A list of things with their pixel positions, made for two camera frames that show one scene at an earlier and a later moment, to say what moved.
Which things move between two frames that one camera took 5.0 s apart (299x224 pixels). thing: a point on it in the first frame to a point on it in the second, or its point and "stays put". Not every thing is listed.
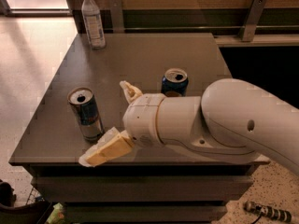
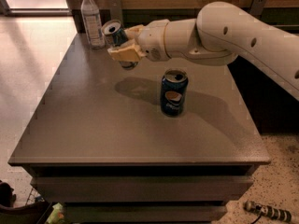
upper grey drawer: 141,189 stays put
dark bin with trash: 37,212 stays put
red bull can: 84,105 to 114,35
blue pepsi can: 175,83 stays put
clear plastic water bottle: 92,21 stays put
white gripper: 142,119 to 151,41
